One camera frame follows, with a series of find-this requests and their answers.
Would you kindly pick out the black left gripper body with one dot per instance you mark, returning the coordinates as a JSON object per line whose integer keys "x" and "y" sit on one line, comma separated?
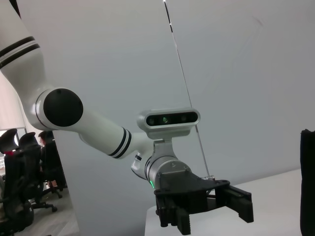
{"x": 182, "y": 189}

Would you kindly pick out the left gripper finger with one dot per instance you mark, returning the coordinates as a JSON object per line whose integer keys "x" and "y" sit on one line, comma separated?
{"x": 185, "y": 221}
{"x": 238, "y": 201}

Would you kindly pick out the seated person in black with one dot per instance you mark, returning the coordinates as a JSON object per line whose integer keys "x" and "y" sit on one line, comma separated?
{"x": 51, "y": 157}

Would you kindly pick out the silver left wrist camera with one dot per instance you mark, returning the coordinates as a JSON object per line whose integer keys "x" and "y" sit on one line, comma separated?
{"x": 169, "y": 120}

